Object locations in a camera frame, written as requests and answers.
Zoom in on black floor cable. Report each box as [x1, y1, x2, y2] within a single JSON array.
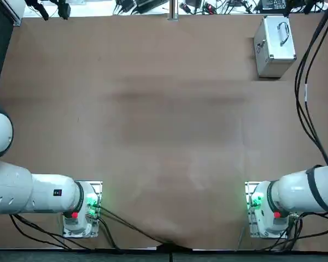
[[9, 214, 121, 251], [94, 203, 173, 245], [262, 211, 328, 251]]

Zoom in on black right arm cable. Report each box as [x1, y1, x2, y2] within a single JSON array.
[[294, 0, 328, 166]]

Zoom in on silver camera post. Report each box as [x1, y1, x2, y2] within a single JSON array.
[[167, 0, 179, 21]]

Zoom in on black clamp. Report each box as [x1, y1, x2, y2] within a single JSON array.
[[57, 0, 72, 20], [27, 0, 49, 21]]

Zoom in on black labelled power adapter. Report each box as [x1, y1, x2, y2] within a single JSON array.
[[258, 0, 290, 13]]

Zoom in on silver aluminium frame profile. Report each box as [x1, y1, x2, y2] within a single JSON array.
[[5, 0, 26, 27]]

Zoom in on grey power adapter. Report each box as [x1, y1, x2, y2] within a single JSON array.
[[133, 0, 169, 8]]

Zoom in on black cable tangle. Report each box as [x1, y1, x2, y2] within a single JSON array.
[[218, 0, 259, 14]]

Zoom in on small black power adapter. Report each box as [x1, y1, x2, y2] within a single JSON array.
[[115, 0, 135, 14]]

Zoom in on aluminium medical kit case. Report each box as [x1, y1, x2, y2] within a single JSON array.
[[253, 15, 297, 79]]

